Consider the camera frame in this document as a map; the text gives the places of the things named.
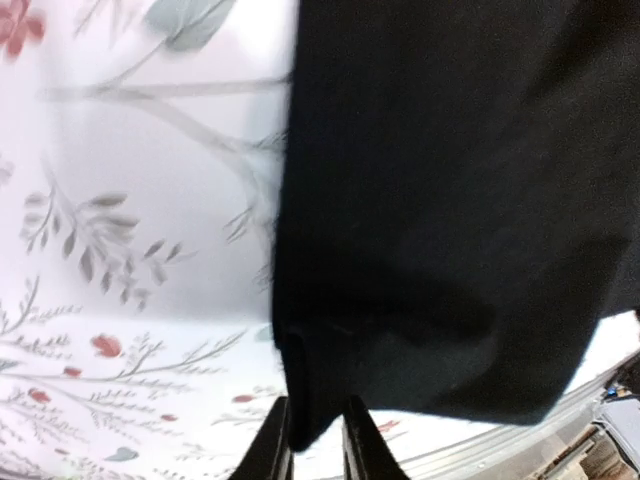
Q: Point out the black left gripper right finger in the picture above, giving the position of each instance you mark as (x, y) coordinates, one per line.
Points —
(365, 453)

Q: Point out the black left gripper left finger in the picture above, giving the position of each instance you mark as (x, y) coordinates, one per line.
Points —
(269, 456)

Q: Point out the black t-shirt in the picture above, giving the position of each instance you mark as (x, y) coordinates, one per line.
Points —
(459, 207)

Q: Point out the floral tablecloth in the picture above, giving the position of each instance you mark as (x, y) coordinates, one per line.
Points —
(143, 146)

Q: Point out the aluminium front rail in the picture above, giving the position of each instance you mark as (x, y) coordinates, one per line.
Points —
(511, 452)

